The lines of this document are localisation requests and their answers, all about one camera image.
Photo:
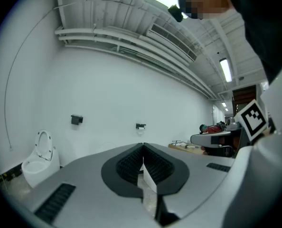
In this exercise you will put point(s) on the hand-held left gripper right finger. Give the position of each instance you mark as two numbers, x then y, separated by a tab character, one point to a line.
198	170

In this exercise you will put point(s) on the large brown cardboard box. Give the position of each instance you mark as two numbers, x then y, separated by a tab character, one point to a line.
179	148

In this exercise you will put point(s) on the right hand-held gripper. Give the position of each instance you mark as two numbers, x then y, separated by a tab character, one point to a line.
251	120

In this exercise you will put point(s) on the black head-worn camera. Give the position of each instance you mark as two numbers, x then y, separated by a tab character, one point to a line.
175	13

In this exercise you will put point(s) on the white ceiling air conditioner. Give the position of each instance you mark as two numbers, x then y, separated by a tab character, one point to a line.
172	40

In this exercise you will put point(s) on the white egg-shaped toilet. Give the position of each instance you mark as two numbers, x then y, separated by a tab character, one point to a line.
41	172

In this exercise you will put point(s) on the row of white ceiling pipes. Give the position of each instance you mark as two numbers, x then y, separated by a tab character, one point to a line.
107	33

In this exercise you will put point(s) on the brown wooden door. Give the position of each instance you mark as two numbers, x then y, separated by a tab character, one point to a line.
244	96

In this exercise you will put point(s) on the person's black shirt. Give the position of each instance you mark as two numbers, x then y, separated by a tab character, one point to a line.
262	20

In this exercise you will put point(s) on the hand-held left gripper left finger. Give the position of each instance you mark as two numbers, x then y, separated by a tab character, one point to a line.
84	174

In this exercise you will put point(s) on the black wall shelf holder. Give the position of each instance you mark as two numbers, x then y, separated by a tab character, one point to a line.
75	120
141	126

